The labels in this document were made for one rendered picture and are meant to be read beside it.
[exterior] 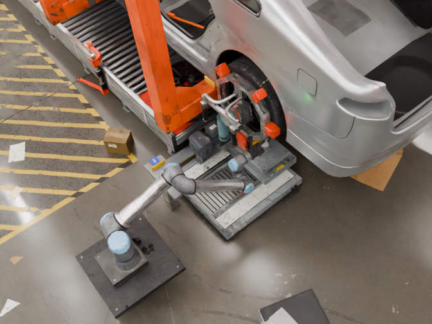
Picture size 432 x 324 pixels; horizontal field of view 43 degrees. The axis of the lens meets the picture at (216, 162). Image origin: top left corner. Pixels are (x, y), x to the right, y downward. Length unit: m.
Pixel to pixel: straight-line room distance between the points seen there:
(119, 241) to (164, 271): 0.42
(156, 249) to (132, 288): 0.35
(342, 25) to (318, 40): 1.21
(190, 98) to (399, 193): 1.90
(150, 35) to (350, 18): 1.67
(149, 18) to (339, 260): 2.28
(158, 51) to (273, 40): 0.85
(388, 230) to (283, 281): 0.95
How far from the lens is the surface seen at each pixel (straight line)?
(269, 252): 4.38
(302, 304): 3.84
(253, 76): 3.90
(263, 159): 4.60
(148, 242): 4.18
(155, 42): 3.84
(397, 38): 4.65
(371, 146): 3.55
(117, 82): 5.18
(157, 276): 4.04
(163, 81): 4.08
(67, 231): 4.78
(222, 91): 4.31
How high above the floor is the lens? 3.88
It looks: 53 degrees down
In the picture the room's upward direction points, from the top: 8 degrees counter-clockwise
